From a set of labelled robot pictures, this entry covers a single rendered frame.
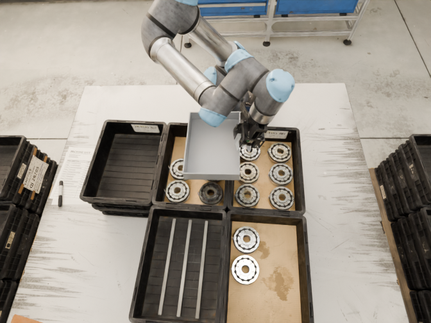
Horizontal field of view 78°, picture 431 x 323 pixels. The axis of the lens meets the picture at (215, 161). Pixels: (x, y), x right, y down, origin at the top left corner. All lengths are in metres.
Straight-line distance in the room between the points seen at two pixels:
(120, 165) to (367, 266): 1.18
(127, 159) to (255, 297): 0.81
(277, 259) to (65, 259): 0.93
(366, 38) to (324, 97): 1.79
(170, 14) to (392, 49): 2.74
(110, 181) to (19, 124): 1.84
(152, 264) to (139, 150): 0.53
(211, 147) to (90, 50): 2.53
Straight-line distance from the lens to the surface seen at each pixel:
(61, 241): 1.46
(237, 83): 0.75
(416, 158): 1.86
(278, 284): 1.11
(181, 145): 1.30
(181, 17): 1.01
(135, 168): 1.30
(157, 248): 1.15
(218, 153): 1.01
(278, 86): 0.70
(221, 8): 2.84
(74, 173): 1.57
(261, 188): 1.19
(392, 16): 3.84
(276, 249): 1.13
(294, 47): 3.10
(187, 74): 0.85
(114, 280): 1.32
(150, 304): 1.13
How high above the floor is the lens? 1.93
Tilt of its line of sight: 62 degrees down
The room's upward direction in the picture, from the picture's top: 5 degrees counter-clockwise
